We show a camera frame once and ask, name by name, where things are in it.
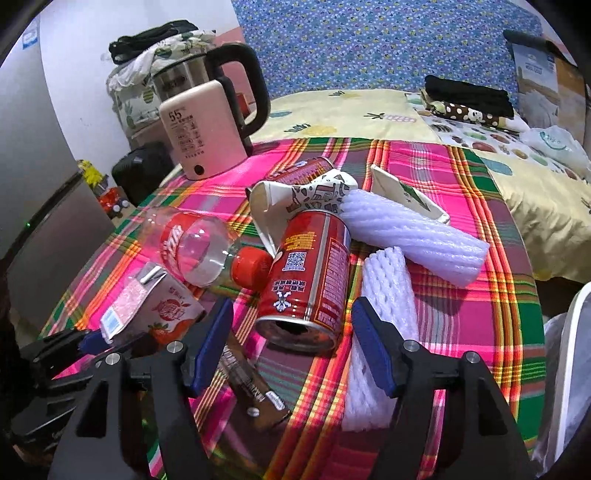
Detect yellow plastic item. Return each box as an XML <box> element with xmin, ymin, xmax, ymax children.
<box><xmin>78</xmin><ymin>159</ymin><xmax>103</xmax><ymax>188</ymax></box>

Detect cloth-covered appliance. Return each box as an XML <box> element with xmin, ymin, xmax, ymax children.
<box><xmin>106</xmin><ymin>34</ymin><xmax>213</xmax><ymax>144</ymax></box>

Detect black folded garment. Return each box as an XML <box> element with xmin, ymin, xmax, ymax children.
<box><xmin>424</xmin><ymin>75</ymin><xmax>515</xmax><ymax>119</ymax></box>

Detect white plastic bag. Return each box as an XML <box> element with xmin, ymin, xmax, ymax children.
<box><xmin>521</xmin><ymin>126</ymin><xmax>591</xmax><ymax>169</ymax></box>

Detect grey refrigerator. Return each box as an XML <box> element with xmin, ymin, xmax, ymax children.
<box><xmin>0</xmin><ymin>14</ymin><xmax>116</xmax><ymax>335</ymax></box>

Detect yellow pineapple print sheet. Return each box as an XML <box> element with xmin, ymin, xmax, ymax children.
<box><xmin>252</xmin><ymin>89</ymin><xmax>591</xmax><ymax>283</ymax></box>

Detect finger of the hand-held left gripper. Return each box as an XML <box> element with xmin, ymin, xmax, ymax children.
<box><xmin>44</xmin><ymin>362</ymin><xmax>101</xmax><ymax>398</ymax></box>
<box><xmin>21</xmin><ymin>329</ymin><xmax>109</xmax><ymax>370</ymax></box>

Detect brown snack wrapper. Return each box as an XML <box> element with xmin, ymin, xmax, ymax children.
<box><xmin>217</xmin><ymin>332</ymin><xmax>293</xmax><ymax>431</ymax></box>

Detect black cloth bundle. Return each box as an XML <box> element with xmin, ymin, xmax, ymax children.
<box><xmin>109</xmin><ymin>23</ymin><xmax>200</xmax><ymax>64</ymax></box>

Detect black bag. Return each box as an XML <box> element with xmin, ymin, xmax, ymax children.
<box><xmin>112</xmin><ymin>142</ymin><xmax>175</xmax><ymax>205</ymax></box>

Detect pink plaid tablecloth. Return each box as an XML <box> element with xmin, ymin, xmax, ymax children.
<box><xmin>39</xmin><ymin>137</ymin><xmax>548</xmax><ymax>480</ymax></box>

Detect brown polka dot cloth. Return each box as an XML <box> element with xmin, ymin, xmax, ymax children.
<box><xmin>424</xmin><ymin>95</ymin><xmax>517</xmax><ymax>131</ymax></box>

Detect blue floral cloth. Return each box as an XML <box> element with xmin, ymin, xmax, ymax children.
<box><xmin>231</xmin><ymin>0</ymin><xmax>543</xmax><ymax>100</ymax></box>

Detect white and black electric kettle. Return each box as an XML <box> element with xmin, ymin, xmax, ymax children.
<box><xmin>158</xmin><ymin>43</ymin><xmax>271</xmax><ymax>182</ymax></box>

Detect clear plastic bottle red label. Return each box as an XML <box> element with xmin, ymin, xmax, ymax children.
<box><xmin>139</xmin><ymin>207</ymin><xmax>274</xmax><ymax>291</ymax></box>

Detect red spray can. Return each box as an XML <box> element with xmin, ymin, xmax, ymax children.
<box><xmin>265</xmin><ymin>157</ymin><xmax>338</xmax><ymax>191</ymax></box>
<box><xmin>254</xmin><ymin>210</ymin><xmax>353</xmax><ymax>354</ymax></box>

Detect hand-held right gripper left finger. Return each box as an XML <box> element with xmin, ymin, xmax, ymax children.
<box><xmin>48</xmin><ymin>298</ymin><xmax>235</xmax><ymax>480</ymax></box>

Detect pink juice carton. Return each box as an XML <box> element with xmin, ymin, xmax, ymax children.
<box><xmin>99</xmin><ymin>262</ymin><xmax>206</xmax><ymax>345</ymax></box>

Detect white round bin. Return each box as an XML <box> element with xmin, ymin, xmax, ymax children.
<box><xmin>531</xmin><ymin>281</ymin><xmax>591</xmax><ymax>480</ymax></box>

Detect white flattened carton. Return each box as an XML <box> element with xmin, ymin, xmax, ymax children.
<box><xmin>370</xmin><ymin>165</ymin><xmax>451</xmax><ymax>226</ymax></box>

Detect cardboard box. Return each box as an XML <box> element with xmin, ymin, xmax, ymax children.
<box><xmin>503</xmin><ymin>29</ymin><xmax>588</xmax><ymax>131</ymax></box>

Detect white ribbed foam sleeve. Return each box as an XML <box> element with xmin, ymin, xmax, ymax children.
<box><xmin>341</xmin><ymin>190</ymin><xmax>491</xmax><ymax>286</ymax></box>

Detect printed crushed paper cup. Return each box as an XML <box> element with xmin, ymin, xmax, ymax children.
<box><xmin>249</xmin><ymin>168</ymin><xmax>359</xmax><ymax>254</ymax></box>

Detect white mesh foam sleeve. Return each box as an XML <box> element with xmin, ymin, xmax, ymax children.
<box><xmin>342</xmin><ymin>247</ymin><xmax>438</xmax><ymax>433</ymax></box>

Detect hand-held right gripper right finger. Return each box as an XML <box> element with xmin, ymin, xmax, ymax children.
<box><xmin>352</xmin><ymin>296</ymin><xmax>539</xmax><ymax>480</ymax></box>

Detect fruit print cloth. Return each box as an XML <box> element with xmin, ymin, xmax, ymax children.
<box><xmin>405</xmin><ymin>92</ymin><xmax>591</xmax><ymax>182</ymax></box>

